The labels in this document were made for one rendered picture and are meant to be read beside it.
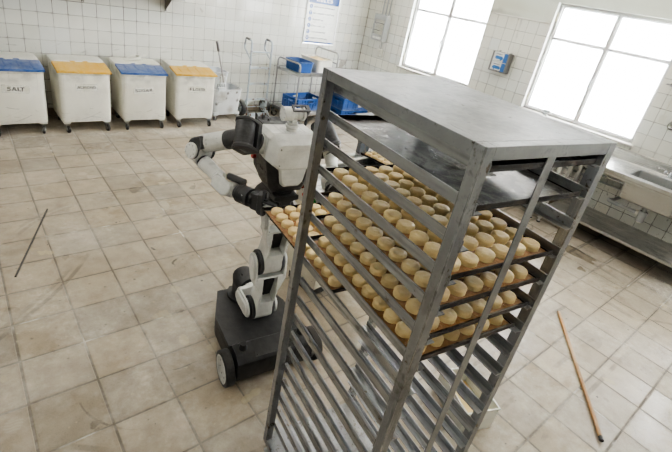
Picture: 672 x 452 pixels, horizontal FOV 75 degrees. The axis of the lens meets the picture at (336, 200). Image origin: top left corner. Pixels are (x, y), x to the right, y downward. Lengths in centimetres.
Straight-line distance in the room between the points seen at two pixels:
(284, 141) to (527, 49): 489
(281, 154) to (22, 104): 413
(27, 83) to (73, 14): 109
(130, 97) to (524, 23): 504
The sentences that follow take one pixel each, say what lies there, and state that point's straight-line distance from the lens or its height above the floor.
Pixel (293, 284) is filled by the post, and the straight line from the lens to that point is 164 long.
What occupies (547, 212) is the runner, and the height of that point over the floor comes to 159.
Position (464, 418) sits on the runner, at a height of 77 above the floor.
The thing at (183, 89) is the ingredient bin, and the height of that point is 52.
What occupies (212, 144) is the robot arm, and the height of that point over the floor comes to 130.
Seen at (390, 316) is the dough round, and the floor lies 124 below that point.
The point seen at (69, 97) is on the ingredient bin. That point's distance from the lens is 578.
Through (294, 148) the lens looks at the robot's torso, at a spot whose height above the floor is 135.
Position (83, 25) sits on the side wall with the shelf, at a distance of 632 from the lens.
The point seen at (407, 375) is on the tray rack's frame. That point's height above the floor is 122.
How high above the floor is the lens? 203
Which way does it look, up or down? 26 degrees down
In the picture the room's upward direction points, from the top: 11 degrees clockwise
